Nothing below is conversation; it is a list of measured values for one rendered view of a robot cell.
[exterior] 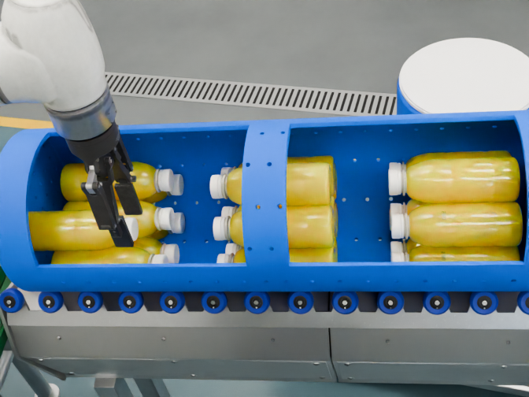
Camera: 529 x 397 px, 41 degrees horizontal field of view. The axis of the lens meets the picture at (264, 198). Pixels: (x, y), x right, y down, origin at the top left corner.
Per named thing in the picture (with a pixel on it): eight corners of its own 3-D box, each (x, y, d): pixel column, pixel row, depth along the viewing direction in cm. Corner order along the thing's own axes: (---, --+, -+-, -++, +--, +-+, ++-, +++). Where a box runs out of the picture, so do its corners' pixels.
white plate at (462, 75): (378, 58, 151) (378, 62, 152) (436, 138, 132) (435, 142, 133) (496, 24, 154) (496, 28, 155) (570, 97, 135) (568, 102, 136)
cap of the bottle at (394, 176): (401, 187, 108) (389, 187, 108) (401, 199, 111) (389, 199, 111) (400, 165, 110) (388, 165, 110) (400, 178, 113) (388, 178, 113)
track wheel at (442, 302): (451, 289, 114) (449, 286, 116) (423, 289, 115) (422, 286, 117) (451, 316, 115) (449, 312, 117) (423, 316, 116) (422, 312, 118)
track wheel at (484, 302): (499, 289, 113) (497, 286, 115) (470, 289, 114) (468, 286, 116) (499, 316, 114) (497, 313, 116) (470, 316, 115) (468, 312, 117)
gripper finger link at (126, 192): (113, 186, 114) (114, 183, 114) (125, 215, 119) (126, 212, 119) (131, 186, 113) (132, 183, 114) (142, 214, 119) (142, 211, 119)
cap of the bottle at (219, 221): (229, 233, 117) (219, 233, 118) (227, 212, 116) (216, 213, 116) (225, 244, 114) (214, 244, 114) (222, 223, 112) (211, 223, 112)
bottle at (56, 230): (16, 211, 117) (117, 209, 114) (35, 210, 123) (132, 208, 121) (16, 253, 117) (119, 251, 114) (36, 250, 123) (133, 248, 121)
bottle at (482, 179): (523, 187, 103) (400, 191, 106) (516, 209, 109) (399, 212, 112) (517, 147, 106) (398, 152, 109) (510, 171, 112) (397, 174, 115)
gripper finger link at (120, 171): (87, 153, 105) (89, 144, 105) (112, 183, 115) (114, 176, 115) (112, 152, 104) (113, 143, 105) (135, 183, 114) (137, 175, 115)
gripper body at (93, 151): (105, 142, 96) (123, 188, 103) (119, 102, 102) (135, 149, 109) (53, 143, 97) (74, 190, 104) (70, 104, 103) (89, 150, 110)
